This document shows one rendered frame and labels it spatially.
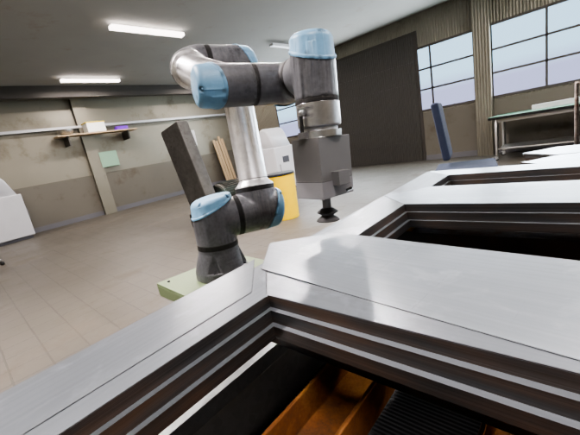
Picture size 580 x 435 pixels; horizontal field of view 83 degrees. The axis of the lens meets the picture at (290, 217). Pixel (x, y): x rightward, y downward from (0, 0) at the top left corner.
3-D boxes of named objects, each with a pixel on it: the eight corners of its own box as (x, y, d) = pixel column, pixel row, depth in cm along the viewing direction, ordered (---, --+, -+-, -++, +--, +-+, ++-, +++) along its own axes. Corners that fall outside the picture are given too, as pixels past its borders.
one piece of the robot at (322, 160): (327, 110, 49) (336, 216, 53) (361, 109, 55) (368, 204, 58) (283, 119, 56) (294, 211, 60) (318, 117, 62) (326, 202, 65)
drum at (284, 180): (307, 214, 459) (299, 169, 444) (283, 223, 438) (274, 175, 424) (291, 212, 493) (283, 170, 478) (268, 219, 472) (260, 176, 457)
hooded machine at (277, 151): (301, 185, 741) (290, 124, 709) (282, 192, 701) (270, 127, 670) (281, 186, 788) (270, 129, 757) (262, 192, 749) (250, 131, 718)
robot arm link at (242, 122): (233, 235, 101) (197, 55, 97) (277, 224, 107) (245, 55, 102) (243, 236, 90) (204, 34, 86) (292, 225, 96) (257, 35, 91)
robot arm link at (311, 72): (317, 43, 59) (343, 25, 52) (323, 105, 62) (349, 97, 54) (277, 42, 56) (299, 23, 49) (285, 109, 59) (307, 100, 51)
